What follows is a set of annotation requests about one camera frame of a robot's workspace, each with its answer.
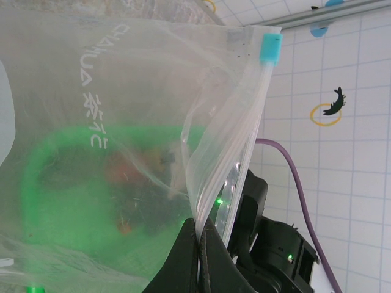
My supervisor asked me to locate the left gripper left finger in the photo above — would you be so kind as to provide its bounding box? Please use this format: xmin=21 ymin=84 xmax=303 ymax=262
xmin=142 ymin=217 xmax=200 ymax=293

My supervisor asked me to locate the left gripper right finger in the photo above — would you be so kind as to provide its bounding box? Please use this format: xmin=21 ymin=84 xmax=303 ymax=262
xmin=199 ymin=217 xmax=255 ymax=293

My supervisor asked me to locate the orange toy food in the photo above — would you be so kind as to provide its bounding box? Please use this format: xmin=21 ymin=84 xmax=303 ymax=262
xmin=104 ymin=150 xmax=145 ymax=190

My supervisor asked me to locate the teal zipper slider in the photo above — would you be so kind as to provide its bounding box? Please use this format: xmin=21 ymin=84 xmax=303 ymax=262
xmin=258 ymin=32 xmax=283 ymax=67

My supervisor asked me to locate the clear zip-top plastic bag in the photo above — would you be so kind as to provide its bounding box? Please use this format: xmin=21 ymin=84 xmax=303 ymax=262
xmin=0 ymin=13 xmax=283 ymax=293

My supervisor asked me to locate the green plastic mesh tray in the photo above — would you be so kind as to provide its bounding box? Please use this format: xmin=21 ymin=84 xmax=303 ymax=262
xmin=20 ymin=123 xmax=211 ymax=293

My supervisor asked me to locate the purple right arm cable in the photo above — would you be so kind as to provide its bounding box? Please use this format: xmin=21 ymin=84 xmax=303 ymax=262
xmin=255 ymin=137 xmax=343 ymax=293

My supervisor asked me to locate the black fish yellow ring sticker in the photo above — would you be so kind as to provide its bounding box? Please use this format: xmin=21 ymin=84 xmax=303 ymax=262
xmin=309 ymin=86 xmax=348 ymax=127

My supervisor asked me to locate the aluminium frame corner post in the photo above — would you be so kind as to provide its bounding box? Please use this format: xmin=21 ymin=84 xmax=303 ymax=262
xmin=265 ymin=0 xmax=391 ymax=27

